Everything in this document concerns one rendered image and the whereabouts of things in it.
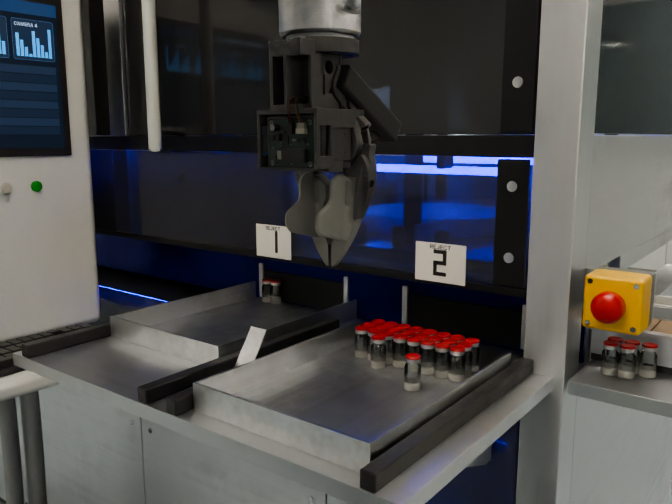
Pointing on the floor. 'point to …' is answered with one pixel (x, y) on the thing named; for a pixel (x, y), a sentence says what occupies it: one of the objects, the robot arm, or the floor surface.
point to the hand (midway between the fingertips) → (336, 252)
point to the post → (558, 239)
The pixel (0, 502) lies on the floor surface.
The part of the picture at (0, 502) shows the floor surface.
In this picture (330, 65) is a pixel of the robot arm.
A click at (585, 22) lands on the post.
